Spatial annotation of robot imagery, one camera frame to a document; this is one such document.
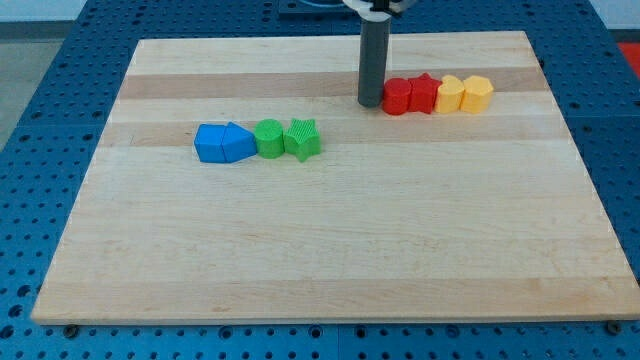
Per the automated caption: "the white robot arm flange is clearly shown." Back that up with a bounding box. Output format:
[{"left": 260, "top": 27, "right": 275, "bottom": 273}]
[{"left": 342, "top": 0, "right": 417, "bottom": 22}]

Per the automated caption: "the blue cube block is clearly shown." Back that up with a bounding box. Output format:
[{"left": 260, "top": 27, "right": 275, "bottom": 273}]
[{"left": 194, "top": 124, "right": 226, "bottom": 163}]

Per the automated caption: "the green star block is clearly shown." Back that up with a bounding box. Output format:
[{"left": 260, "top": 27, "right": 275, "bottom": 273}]
[{"left": 283, "top": 118, "right": 321, "bottom": 162}]

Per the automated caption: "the green cylinder block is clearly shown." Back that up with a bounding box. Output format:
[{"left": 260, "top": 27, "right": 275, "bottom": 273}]
[{"left": 254, "top": 119, "right": 285, "bottom": 159}]

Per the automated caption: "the blue pentagon block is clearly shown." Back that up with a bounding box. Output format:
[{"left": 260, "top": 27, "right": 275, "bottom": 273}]
[{"left": 221, "top": 122, "right": 257, "bottom": 163}]

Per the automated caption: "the red cylinder block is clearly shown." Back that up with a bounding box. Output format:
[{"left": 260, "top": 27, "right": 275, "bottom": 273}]
[{"left": 382, "top": 78, "right": 412, "bottom": 115}]

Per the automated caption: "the red star block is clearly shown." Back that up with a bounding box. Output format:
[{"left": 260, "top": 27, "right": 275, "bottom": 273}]
[{"left": 408, "top": 73, "right": 442, "bottom": 114}]

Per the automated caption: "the yellow heart block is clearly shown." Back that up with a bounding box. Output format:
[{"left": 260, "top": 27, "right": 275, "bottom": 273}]
[{"left": 434, "top": 75, "right": 465, "bottom": 114}]

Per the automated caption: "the grey cylindrical pointer rod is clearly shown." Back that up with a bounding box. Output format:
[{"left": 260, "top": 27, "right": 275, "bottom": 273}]
[{"left": 357, "top": 18, "right": 391, "bottom": 108}]

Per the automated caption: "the light wooden board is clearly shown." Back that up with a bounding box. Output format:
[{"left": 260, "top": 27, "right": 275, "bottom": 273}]
[{"left": 31, "top": 31, "right": 639, "bottom": 325}]

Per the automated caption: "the yellow hexagon block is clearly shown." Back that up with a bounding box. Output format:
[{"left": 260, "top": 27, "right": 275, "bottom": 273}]
[{"left": 460, "top": 75, "right": 494, "bottom": 114}]

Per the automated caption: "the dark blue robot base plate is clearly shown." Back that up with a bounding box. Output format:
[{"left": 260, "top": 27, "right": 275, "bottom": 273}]
[{"left": 277, "top": 0, "right": 354, "bottom": 19}]

